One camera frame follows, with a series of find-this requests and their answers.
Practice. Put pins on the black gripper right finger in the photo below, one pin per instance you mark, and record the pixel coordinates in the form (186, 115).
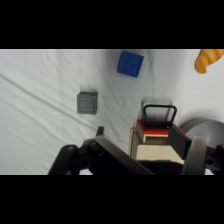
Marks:
(196, 156)

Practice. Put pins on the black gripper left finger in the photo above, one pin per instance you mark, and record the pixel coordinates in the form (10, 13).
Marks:
(100, 156)

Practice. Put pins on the gray round plate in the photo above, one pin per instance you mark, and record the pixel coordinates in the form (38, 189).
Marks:
(206, 128)

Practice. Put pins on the gray square block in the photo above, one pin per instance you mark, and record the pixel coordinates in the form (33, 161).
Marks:
(87, 103)

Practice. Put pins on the white table cloth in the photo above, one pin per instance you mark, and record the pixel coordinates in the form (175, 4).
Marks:
(40, 110)

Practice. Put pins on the orange toy croissant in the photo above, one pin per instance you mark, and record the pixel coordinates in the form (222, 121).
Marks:
(206, 60)

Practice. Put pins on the blue square block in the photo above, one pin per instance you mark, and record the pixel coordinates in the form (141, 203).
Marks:
(130, 63)

